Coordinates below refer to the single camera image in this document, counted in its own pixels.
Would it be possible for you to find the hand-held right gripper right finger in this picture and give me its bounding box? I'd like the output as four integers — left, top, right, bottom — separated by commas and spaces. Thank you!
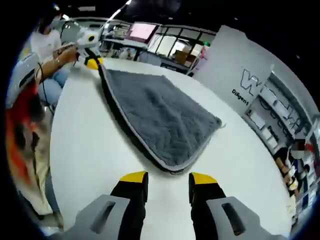
188, 171, 263, 240

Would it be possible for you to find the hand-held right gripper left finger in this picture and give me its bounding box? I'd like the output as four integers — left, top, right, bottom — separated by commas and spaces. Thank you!
74, 170, 150, 240

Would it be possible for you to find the grey towel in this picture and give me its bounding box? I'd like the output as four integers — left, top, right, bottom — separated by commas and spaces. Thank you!
96, 63, 227, 176

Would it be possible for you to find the person's left hand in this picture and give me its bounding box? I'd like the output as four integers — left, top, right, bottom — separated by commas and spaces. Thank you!
59, 47, 83, 65

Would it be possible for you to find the ceiling light strip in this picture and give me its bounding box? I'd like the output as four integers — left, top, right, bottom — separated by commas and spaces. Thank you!
99, 0, 132, 31

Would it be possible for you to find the computer monitor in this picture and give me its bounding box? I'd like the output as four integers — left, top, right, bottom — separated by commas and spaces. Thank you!
124, 21, 161, 47

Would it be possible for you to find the dark printed counter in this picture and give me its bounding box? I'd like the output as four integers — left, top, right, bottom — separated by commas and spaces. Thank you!
139, 49, 196, 76

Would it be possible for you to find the brown cardboard box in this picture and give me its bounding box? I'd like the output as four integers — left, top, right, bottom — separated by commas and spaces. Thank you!
172, 49, 197, 67

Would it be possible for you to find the row of white storage bins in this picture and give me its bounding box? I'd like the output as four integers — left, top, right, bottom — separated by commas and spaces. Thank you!
247, 107, 280, 148

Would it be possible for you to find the pink hanging object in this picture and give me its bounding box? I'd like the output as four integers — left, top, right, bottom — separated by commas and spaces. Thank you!
199, 47, 210, 61

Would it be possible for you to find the grey metal storage shelf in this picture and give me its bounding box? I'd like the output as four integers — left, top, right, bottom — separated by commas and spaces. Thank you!
246, 64, 316, 151

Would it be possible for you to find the black device cable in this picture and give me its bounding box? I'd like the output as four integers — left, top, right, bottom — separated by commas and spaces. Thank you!
37, 62, 56, 112

